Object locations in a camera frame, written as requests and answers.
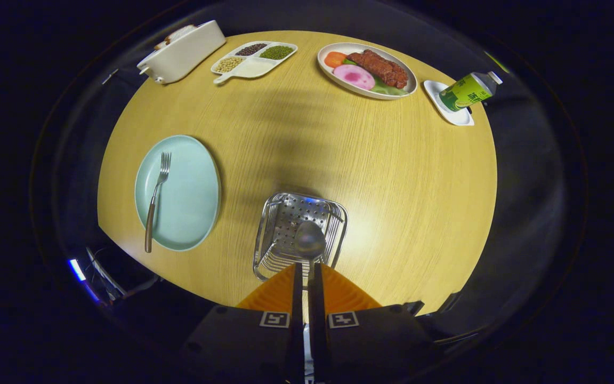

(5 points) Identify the light green round plate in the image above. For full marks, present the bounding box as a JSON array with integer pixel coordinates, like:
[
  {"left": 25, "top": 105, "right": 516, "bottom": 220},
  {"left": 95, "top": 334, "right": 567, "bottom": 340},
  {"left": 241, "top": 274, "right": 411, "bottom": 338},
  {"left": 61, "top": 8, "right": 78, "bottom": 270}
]
[{"left": 134, "top": 134, "right": 222, "bottom": 252}]

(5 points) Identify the pink ham slice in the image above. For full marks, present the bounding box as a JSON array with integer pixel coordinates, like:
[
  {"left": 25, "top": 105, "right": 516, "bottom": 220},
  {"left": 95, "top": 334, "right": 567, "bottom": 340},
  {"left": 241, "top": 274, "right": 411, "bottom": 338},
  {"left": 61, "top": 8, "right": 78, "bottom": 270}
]
[{"left": 333, "top": 64, "right": 376, "bottom": 91}]

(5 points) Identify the green lettuce leaf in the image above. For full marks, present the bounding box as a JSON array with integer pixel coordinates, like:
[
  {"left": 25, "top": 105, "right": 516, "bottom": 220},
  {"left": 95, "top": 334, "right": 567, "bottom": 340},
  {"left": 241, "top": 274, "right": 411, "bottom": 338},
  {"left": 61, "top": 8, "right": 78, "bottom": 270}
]
[{"left": 371, "top": 77, "right": 410, "bottom": 97}]

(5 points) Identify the grey cable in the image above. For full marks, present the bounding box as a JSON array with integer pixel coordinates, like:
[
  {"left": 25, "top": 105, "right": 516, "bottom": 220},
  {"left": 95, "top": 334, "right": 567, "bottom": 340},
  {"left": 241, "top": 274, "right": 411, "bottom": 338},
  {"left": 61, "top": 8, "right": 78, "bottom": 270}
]
[{"left": 86, "top": 245, "right": 158, "bottom": 299}]

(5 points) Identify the pile of black beans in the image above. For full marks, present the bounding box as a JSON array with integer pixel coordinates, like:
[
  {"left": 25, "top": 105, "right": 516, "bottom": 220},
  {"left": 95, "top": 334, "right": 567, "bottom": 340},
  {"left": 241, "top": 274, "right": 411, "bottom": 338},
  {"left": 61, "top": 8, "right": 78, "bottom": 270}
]
[{"left": 235, "top": 43, "right": 269, "bottom": 57}]

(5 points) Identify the white square coaster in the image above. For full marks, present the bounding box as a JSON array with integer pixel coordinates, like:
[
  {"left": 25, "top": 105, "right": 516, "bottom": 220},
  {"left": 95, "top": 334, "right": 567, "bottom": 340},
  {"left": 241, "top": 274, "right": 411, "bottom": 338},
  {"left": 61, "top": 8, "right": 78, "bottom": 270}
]
[{"left": 423, "top": 80, "right": 475, "bottom": 127}]

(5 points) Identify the fork with wooden handle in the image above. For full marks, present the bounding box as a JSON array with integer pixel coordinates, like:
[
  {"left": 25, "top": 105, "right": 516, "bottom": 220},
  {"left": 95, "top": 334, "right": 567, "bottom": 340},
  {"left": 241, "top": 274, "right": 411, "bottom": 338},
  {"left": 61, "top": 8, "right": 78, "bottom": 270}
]
[{"left": 144, "top": 152, "right": 172, "bottom": 253}]

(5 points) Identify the metal spoon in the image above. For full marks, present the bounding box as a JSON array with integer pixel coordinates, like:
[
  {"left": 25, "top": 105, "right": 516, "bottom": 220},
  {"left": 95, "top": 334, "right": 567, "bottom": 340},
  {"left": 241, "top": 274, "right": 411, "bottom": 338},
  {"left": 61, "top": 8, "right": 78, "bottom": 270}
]
[{"left": 293, "top": 221, "right": 327, "bottom": 283}]

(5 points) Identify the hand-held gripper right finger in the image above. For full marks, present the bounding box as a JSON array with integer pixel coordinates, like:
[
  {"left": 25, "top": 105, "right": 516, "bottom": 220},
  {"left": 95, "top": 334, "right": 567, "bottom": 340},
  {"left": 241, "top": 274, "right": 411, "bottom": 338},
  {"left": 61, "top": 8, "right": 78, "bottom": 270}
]
[{"left": 307, "top": 261, "right": 446, "bottom": 384}]

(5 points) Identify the white oval food plate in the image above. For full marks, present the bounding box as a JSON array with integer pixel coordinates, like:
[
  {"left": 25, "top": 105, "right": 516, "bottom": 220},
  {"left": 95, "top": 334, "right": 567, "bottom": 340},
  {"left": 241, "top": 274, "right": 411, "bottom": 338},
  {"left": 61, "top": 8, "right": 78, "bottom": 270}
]
[{"left": 317, "top": 43, "right": 418, "bottom": 100}]

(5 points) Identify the brown grilled meat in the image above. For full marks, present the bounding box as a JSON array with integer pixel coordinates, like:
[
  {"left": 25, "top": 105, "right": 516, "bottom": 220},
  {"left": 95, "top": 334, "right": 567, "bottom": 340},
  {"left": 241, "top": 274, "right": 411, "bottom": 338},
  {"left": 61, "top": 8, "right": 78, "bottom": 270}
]
[{"left": 347, "top": 49, "right": 409, "bottom": 90}]

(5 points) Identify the metal wire basket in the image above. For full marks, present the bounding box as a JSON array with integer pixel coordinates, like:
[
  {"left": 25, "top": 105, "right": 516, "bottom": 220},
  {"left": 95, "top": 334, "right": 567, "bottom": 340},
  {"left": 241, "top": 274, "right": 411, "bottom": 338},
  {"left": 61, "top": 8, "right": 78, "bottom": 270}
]
[{"left": 253, "top": 192, "right": 349, "bottom": 282}]

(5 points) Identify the pile of yellow soybeans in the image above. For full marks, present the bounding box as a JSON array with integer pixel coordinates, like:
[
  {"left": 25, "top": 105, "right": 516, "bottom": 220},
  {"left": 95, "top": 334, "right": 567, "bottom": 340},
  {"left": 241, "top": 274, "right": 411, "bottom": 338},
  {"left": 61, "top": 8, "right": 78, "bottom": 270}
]
[{"left": 215, "top": 56, "right": 245, "bottom": 74}]

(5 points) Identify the large toast bread slice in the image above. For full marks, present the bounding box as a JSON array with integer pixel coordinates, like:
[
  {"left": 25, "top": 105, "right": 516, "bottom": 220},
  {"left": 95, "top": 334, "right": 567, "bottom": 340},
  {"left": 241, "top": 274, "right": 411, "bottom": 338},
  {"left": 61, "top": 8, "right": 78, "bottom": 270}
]
[{"left": 153, "top": 24, "right": 198, "bottom": 50}]

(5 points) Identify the white toaster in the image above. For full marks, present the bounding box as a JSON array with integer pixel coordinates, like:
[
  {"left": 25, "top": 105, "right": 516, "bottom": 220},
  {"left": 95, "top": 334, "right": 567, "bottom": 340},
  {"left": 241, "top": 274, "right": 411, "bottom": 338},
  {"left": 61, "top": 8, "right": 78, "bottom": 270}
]
[{"left": 136, "top": 20, "right": 227, "bottom": 85}]

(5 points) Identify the white divided tray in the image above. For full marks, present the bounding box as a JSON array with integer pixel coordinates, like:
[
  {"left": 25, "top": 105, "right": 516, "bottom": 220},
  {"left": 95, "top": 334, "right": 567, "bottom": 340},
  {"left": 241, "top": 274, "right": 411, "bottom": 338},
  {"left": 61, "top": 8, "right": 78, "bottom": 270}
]
[{"left": 211, "top": 41, "right": 298, "bottom": 85}]

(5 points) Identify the green label bottle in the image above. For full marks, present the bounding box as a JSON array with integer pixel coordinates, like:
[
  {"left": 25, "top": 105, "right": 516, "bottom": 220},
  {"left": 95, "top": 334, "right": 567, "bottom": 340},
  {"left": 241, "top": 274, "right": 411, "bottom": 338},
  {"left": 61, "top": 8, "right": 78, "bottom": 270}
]
[{"left": 438, "top": 71, "right": 503, "bottom": 113}]

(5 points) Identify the pile of green beans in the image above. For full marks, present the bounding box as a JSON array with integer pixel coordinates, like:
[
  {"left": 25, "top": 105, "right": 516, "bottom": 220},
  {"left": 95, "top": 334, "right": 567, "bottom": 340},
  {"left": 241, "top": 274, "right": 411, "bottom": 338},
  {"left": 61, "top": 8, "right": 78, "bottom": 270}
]
[{"left": 259, "top": 45, "right": 295, "bottom": 60}]

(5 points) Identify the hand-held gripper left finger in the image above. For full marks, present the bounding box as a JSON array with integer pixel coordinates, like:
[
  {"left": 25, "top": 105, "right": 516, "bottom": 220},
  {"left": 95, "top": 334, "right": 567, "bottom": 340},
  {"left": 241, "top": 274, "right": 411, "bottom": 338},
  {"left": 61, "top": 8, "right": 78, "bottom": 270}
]
[{"left": 179, "top": 261, "right": 305, "bottom": 384}]

